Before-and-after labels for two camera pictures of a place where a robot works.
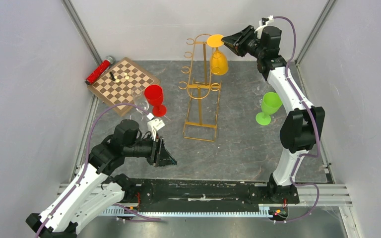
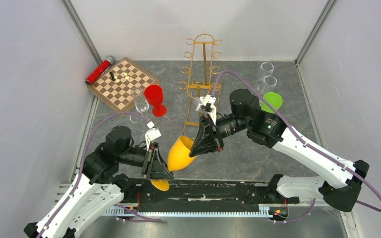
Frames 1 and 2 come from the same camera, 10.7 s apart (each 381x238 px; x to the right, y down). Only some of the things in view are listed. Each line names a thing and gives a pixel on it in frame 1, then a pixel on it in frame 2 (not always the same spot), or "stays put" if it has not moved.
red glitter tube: x=99 y=70 stays put
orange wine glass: x=219 y=63 to x=179 y=158
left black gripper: x=158 y=148 to x=156 y=169
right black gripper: x=231 y=41 to x=205 y=142
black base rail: x=164 y=192 stays put
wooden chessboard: x=115 y=87 stays put
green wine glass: x=271 y=103 stays put
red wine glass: x=154 y=95 stays put
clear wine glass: x=139 y=99 stays put
